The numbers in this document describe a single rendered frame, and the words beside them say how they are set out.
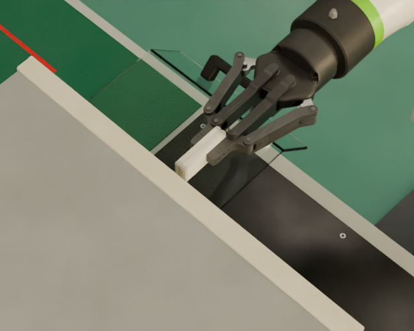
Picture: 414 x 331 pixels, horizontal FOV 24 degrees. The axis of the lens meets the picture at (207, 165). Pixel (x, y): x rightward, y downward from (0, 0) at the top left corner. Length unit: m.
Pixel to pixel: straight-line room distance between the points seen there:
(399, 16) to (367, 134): 1.36
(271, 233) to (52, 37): 0.56
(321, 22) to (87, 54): 0.68
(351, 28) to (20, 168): 0.44
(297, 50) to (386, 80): 1.55
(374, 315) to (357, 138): 1.14
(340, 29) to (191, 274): 0.41
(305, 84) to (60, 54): 0.70
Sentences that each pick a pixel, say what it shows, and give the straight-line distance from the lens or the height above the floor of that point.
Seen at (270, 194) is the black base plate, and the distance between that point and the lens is 1.54.
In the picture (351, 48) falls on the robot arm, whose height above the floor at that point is 1.20.
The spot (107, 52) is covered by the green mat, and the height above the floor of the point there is 0.75.
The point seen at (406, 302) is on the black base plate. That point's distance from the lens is 1.48.
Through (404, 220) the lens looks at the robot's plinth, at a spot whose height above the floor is 0.02.
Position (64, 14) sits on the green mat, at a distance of 1.80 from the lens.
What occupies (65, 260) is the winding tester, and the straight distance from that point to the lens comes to 0.88.
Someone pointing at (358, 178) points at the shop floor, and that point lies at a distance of 2.48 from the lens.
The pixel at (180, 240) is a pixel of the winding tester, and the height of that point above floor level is 1.32.
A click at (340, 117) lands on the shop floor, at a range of 2.57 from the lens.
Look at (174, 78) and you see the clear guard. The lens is 1.29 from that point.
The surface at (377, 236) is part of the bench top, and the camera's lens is 1.54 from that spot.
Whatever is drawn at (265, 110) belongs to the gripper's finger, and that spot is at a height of 1.19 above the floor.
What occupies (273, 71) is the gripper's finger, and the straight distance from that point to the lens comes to 1.13.
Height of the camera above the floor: 2.09
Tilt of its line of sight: 58 degrees down
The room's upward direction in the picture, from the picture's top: straight up
